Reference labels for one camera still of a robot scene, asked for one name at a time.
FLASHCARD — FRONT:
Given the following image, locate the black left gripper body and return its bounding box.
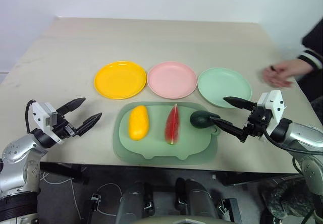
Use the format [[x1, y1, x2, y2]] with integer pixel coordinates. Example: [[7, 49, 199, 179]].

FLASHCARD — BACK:
[[51, 110, 78, 139]]

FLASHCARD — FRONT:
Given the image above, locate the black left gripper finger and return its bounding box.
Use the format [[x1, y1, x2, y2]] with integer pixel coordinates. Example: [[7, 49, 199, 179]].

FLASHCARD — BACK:
[[56, 97, 87, 117], [75, 112, 103, 137]]

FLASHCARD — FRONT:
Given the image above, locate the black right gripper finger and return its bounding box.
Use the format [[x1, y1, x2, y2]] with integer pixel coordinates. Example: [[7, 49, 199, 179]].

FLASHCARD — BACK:
[[208, 116, 247, 143], [223, 96, 257, 110]]

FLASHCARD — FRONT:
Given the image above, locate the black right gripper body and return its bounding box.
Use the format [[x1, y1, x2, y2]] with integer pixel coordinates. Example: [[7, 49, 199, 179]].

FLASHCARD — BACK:
[[242, 104, 274, 139]]

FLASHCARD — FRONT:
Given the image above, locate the light green plate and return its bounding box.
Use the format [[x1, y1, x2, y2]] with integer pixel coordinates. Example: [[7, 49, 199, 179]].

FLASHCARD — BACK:
[[197, 67, 252, 109]]

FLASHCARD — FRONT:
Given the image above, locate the yellow plate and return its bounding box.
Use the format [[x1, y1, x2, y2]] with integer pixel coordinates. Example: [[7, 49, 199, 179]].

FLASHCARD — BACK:
[[94, 61, 147, 100]]

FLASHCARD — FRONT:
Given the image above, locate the pink plate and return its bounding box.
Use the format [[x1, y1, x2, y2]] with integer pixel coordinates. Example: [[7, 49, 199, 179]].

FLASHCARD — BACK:
[[147, 62, 198, 99]]

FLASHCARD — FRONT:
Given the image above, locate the person's bare hand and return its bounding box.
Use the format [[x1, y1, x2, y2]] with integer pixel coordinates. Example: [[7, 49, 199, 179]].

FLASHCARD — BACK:
[[261, 58, 314, 88]]

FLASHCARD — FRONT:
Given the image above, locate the dark green avocado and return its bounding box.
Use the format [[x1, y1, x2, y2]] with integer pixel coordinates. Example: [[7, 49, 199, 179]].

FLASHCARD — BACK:
[[190, 110, 220, 129]]

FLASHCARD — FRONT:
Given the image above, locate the yellow mango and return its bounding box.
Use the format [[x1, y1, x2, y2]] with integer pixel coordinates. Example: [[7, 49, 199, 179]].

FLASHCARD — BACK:
[[128, 105, 150, 141]]

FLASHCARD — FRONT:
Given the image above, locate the red watermelon slice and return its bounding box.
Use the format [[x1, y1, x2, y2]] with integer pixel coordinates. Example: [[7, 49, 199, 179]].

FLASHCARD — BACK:
[[165, 103, 181, 146]]

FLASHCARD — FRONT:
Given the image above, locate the person's dark clothing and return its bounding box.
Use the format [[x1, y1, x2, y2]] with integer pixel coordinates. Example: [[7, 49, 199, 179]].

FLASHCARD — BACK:
[[294, 67, 323, 104]]

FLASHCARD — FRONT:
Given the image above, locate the green silicone mat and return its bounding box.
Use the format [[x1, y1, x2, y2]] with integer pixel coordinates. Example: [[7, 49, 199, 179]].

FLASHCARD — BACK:
[[113, 101, 221, 165]]

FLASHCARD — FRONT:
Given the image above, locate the dark grey rounded robot leg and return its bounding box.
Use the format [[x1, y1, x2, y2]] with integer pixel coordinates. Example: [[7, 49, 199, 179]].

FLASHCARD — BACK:
[[175, 177, 221, 220], [115, 181, 155, 224]]

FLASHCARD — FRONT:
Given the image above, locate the camouflage fabric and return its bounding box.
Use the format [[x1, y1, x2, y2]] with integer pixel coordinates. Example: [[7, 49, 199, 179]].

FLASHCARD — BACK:
[[261, 177, 316, 224]]

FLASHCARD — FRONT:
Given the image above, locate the black sleeve with striped cuff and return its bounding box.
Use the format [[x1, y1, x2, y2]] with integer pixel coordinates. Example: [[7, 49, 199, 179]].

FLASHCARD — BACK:
[[297, 17, 323, 70]]

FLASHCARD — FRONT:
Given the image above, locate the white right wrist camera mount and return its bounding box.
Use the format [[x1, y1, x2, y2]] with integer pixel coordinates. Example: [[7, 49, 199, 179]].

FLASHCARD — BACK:
[[256, 89, 287, 124]]

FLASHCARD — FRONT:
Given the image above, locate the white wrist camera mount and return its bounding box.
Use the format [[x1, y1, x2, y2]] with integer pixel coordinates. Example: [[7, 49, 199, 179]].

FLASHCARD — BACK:
[[256, 89, 287, 124], [32, 101, 59, 134]]

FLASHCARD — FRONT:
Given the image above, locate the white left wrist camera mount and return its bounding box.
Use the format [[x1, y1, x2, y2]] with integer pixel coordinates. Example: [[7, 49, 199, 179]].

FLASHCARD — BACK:
[[32, 101, 59, 134]]

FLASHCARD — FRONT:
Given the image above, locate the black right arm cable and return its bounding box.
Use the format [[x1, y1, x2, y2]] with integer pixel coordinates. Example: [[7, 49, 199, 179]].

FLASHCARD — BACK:
[[262, 129, 323, 157]]

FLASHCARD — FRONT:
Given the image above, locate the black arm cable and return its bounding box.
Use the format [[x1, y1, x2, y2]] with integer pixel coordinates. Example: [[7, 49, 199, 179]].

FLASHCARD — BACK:
[[262, 129, 323, 157], [25, 99, 37, 135]]

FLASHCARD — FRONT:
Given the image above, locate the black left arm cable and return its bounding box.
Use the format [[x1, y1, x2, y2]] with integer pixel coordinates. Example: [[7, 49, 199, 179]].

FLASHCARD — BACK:
[[25, 99, 37, 135]]

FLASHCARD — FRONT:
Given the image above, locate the black table frame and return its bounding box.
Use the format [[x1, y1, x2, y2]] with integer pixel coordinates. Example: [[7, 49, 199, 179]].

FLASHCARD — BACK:
[[39, 161, 301, 187]]

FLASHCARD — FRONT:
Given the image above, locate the white floor cable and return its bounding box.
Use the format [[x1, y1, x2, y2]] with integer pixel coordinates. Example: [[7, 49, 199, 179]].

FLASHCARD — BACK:
[[40, 172, 122, 217]]

